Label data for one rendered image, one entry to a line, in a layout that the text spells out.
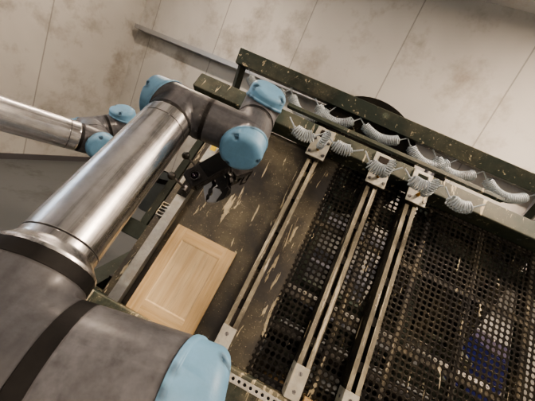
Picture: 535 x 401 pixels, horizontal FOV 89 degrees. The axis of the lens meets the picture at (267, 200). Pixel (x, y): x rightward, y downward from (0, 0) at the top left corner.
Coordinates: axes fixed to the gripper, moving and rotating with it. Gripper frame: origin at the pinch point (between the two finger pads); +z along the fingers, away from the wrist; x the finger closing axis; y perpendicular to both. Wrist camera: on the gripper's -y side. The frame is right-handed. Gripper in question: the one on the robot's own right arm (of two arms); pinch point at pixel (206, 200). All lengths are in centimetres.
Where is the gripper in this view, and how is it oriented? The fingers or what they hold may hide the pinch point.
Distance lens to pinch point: 76.6
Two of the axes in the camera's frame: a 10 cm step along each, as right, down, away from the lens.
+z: -4.5, 5.9, 6.7
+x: -6.2, -7.4, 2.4
